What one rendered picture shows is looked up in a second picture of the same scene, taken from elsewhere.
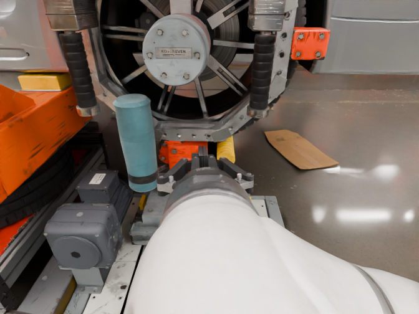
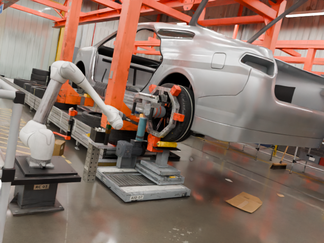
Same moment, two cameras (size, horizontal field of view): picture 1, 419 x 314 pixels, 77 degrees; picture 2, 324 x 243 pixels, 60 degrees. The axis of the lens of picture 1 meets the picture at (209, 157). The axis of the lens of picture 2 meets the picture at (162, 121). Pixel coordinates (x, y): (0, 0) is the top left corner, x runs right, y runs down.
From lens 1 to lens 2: 2.67 m
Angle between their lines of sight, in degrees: 53
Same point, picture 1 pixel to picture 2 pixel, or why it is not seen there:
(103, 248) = (123, 150)
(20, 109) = (131, 117)
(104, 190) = (134, 141)
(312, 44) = (176, 116)
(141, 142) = (140, 127)
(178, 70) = (147, 112)
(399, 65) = (209, 133)
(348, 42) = (197, 122)
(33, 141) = (129, 124)
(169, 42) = (147, 107)
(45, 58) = not seen: hidden behind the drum
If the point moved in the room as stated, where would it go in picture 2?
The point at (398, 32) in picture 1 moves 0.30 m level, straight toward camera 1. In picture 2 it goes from (208, 123) to (178, 117)
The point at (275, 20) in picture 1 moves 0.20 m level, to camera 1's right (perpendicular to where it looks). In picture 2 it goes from (152, 105) to (164, 109)
